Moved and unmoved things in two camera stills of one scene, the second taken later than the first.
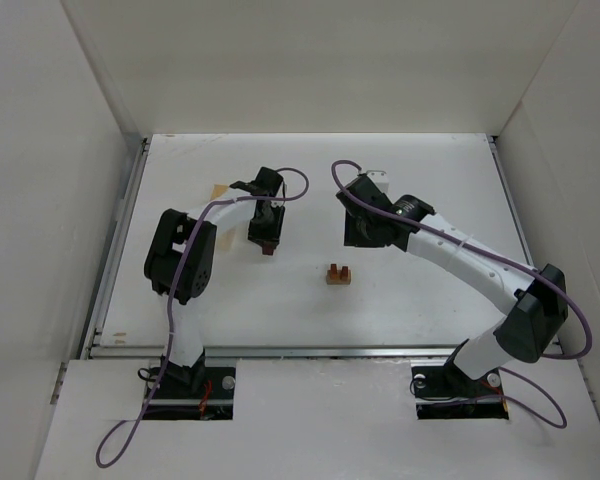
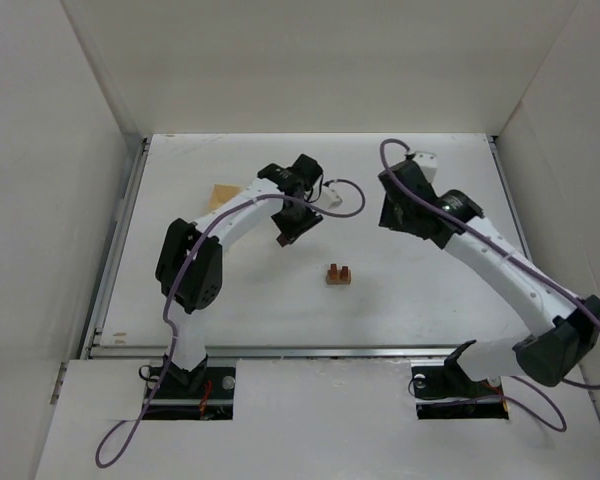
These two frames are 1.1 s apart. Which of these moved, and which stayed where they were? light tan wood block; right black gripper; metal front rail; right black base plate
Moved: right black gripper
Stayed: metal front rail; light tan wood block; right black base plate
